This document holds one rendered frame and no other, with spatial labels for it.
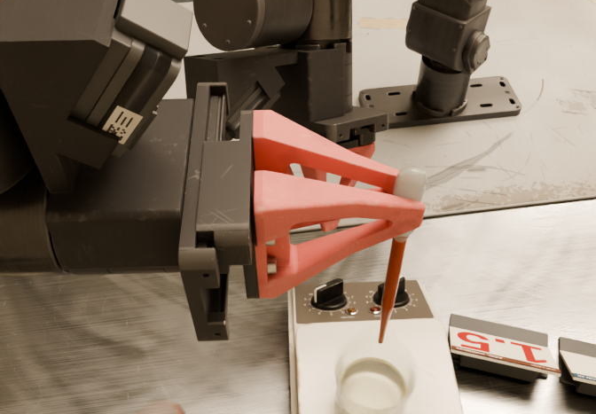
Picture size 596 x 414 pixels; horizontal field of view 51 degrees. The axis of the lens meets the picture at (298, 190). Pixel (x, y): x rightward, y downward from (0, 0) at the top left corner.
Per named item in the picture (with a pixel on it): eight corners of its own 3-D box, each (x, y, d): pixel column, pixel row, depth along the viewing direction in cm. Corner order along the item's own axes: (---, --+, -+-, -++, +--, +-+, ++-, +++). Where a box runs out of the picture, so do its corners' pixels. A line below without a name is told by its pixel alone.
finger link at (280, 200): (416, 82, 28) (208, 87, 28) (446, 205, 24) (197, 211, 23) (398, 183, 33) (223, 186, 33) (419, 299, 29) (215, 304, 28)
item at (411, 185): (387, 233, 30) (397, 169, 26) (414, 232, 30) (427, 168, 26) (388, 245, 29) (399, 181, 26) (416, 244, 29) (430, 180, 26)
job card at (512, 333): (450, 315, 60) (458, 292, 57) (546, 335, 59) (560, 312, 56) (443, 372, 56) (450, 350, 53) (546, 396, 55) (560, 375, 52)
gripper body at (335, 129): (331, 151, 45) (329, 45, 42) (247, 129, 52) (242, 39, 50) (391, 136, 49) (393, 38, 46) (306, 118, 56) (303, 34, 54)
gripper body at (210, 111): (238, 76, 29) (76, 80, 29) (229, 259, 22) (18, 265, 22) (247, 171, 34) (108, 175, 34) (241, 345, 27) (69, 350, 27)
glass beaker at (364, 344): (404, 457, 43) (419, 411, 37) (327, 449, 44) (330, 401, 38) (405, 377, 47) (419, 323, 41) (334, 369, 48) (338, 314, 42)
